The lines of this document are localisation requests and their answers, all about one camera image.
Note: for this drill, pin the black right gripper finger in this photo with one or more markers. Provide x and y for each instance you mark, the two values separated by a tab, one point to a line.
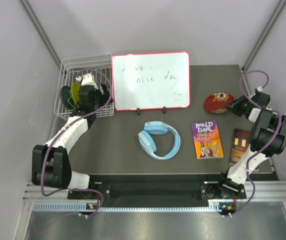
230	105
236	102

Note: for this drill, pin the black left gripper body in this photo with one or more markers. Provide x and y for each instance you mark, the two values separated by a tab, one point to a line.
102	99

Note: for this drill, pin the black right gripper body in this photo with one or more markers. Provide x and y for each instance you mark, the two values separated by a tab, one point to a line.
240	107

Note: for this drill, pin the red floral plate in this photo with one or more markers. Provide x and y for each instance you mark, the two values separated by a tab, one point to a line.
216	103

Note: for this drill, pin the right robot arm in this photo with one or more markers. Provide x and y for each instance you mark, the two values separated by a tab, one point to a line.
267	138

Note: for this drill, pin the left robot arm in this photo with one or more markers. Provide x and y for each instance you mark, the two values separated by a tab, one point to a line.
50	162

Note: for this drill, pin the lime green plate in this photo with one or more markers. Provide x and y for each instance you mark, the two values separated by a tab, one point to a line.
75	92

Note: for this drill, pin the dark brown book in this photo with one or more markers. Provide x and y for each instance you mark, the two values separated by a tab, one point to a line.
240	142

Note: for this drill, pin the dark green plate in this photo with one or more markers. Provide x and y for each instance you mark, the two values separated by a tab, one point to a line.
66	98

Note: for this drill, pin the purple Roald Dahl book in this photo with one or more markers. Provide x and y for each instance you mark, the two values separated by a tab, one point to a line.
207	140

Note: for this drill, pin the pink framed whiteboard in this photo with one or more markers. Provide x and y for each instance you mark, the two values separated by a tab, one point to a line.
151	80

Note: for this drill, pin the light blue headphones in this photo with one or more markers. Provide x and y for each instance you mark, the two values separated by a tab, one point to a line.
151	134

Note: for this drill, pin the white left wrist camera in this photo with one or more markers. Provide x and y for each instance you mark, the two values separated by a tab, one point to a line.
87	80

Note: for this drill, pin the white wire dish rack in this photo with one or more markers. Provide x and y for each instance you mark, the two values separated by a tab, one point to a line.
72	67

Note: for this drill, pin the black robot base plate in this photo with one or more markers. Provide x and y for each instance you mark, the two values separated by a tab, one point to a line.
199	186

